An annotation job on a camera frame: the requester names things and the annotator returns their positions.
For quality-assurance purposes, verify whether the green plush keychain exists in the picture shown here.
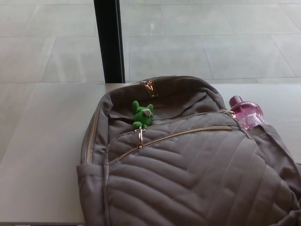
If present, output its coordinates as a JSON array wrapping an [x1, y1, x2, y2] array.
[[132, 100, 155, 149]]

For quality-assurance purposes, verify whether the grey quilted backpack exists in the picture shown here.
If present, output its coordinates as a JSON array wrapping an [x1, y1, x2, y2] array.
[[76, 75, 301, 226]]

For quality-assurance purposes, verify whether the pink transparent water bottle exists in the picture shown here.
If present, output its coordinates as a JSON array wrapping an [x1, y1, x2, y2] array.
[[228, 95, 269, 131]]

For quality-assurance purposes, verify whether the black window frame post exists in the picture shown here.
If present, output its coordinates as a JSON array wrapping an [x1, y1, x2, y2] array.
[[93, 0, 126, 84]]

